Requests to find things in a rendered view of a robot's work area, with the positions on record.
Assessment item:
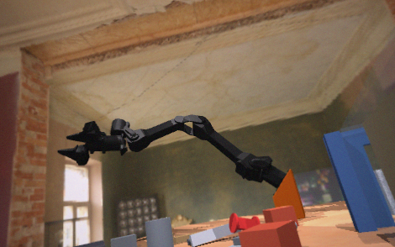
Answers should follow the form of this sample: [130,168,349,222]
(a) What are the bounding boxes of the black-headed hammer with wooden handle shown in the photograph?
[74,240,106,247]

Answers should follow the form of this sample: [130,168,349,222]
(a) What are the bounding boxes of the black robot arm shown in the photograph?
[82,114,287,190]

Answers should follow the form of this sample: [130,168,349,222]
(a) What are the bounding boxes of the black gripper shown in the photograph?
[58,131,108,166]

